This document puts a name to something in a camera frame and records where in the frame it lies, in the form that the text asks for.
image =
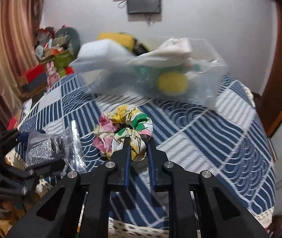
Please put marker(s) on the grey green cushion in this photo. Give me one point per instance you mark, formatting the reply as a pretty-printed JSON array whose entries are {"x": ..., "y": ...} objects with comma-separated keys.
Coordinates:
[{"x": 71, "y": 37}]

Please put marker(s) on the black chain-trimmed hat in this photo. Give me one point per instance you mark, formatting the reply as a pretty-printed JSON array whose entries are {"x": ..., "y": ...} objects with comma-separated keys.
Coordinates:
[{"x": 139, "y": 48}]

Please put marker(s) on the green cardboard box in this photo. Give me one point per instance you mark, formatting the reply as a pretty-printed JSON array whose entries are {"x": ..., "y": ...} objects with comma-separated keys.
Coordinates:
[{"x": 61, "y": 60}]

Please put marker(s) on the white fabric pouch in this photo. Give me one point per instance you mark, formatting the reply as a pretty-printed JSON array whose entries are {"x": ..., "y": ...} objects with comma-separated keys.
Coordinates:
[{"x": 172, "y": 53}]

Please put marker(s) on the clear plastic storage box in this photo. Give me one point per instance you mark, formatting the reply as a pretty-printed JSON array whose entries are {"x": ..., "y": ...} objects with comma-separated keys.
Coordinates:
[{"x": 115, "y": 77}]

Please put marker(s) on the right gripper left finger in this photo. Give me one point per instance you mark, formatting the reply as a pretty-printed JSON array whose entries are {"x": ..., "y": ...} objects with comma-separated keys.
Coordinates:
[{"x": 120, "y": 178}]

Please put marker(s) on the yellow round sponge ball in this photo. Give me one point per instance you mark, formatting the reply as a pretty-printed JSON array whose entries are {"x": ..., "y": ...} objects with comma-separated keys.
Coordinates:
[{"x": 172, "y": 83}]

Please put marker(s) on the small wall monitor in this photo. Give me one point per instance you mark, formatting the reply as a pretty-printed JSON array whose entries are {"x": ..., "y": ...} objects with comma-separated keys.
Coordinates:
[{"x": 143, "y": 6}]

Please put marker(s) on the green knitted cloth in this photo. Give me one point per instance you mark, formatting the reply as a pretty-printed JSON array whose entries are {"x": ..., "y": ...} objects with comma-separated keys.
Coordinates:
[{"x": 147, "y": 76}]

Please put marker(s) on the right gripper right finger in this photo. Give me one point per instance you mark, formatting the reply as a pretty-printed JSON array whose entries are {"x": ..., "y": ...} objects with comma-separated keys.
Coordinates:
[{"x": 156, "y": 159}]

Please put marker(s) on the blue white patterned tablecloth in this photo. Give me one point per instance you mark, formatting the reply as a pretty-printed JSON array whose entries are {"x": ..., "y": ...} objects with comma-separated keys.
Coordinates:
[{"x": 229, "y": 141}]

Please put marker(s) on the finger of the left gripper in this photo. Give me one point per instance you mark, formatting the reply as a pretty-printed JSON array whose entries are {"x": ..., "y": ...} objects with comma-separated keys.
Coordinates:
[
  {"x": 42, "y": 169},
  {"x": 11, "y": 138}
]

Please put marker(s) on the pink rabbit plush toy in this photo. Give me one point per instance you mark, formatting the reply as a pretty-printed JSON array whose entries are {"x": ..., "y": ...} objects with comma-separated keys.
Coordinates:
[{"x": 52, "y": 74}]

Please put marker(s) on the floral fabric scrunchie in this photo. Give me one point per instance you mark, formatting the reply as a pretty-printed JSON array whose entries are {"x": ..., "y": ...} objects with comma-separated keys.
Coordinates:
[{"x": 127, "y": 121}]

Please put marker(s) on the yellow rectangular sponge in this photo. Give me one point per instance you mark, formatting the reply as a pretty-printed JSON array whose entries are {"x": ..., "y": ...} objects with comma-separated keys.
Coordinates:
[{"x": 123, "y": 39}]

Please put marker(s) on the red box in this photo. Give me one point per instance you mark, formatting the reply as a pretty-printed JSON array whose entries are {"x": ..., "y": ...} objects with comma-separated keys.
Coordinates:
[{"x": 30, "y": 75}]

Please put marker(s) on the grey socks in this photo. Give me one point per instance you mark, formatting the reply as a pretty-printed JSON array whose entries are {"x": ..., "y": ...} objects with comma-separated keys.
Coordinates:
[{"x": 43, "y": 148}]

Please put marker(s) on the striped pink gold curtain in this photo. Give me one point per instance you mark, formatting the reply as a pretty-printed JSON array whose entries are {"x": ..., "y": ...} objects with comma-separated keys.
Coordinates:
[{"x": 19, "y": 19}]

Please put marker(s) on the white foam block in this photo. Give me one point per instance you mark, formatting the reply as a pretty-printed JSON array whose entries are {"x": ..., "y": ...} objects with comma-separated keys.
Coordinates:
[{"x": 103, "y": 49}]

